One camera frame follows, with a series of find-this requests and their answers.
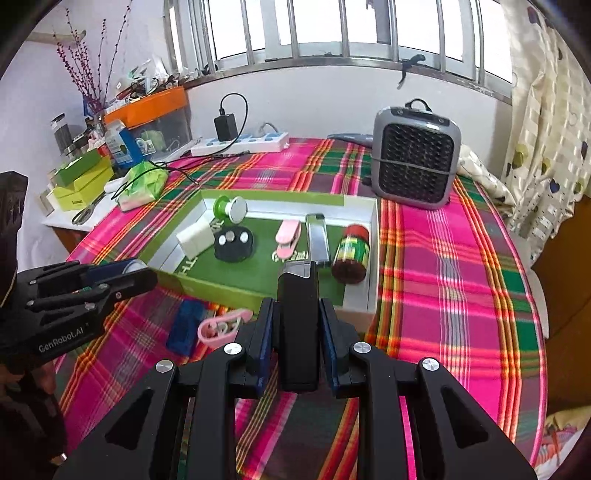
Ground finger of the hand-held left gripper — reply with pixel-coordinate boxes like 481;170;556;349
27;268;158;315
28;258;148;289

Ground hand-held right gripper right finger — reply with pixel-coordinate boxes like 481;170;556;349
318;298;539;480

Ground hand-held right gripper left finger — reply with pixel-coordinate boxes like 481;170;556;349
53;298;278;480

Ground black rectangular lighter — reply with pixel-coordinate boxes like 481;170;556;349
277;261;320;393

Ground green cardboard box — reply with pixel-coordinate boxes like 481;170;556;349
147;189;380;340

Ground white rectangular power bank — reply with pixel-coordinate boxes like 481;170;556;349
177;224;214;259

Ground black round disc with buttons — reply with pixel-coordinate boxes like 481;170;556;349
213;226;256;263

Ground silver black rectangular device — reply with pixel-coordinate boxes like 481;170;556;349
305;213;331;268

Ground pink mini stapler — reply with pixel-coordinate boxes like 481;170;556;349
271;220;303;260

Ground person's left forearm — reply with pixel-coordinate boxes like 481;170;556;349
0;364;68;469

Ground pink earphone case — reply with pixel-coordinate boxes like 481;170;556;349
198;308;254;349

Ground white side table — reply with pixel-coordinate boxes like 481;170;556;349
41;185;121;232

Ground scissors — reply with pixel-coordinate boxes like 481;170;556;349
71;198;100;227

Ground blue translucent usb device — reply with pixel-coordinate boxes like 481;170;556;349
166;299;205;357

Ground lime green box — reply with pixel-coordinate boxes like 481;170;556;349
52;164;115;210

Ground brown bottle with red cap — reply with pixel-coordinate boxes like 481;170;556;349
331;224;371;283

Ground green tissue pack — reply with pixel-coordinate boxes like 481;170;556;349
115;161;169;212

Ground dark green box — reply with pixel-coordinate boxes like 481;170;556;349
54;150;103;185

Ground pink plaid tablecloth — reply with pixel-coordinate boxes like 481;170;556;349
53;136;550;480

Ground green and white spool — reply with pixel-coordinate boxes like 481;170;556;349
213;196;249;227

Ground blue carton box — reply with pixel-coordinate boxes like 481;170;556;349
105;120;144;167

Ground glass jar with black lid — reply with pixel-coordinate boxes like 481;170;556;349
51;114;72;155

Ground orange plastic container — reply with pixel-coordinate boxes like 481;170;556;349
104;87;192;155

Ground white power strip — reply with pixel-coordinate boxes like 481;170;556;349
190;131;291;158

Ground black power adapter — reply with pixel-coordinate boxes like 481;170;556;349
213;114;238;141

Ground purple flower branches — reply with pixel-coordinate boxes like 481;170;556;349
53;0;134;116

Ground grey portable fan heater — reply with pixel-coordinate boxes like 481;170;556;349
372;99;462;210

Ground wooden cabinet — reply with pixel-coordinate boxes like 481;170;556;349
531;194;591;416

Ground black window clip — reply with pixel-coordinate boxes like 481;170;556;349
398;54;432;88

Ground patterned cream curtain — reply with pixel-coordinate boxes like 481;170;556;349
455;0;591;264

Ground black charger with cable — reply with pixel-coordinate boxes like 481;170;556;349
148;93;249;185

